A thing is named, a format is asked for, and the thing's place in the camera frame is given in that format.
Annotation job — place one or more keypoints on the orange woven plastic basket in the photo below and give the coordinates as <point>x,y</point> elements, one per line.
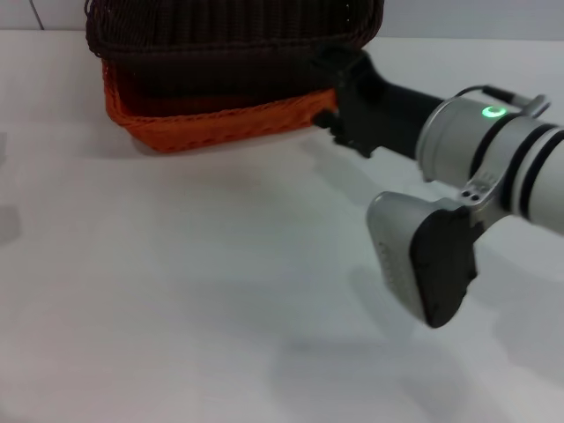
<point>211,125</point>

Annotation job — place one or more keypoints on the dark brown woven plastic basket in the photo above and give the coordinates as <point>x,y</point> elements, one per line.
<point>229,48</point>

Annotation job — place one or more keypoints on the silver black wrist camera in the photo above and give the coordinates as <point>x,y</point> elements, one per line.
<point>423,260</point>

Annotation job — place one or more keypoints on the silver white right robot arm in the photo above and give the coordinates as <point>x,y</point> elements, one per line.
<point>506,163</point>

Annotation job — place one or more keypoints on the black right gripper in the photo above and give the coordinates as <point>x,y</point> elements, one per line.
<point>379,112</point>

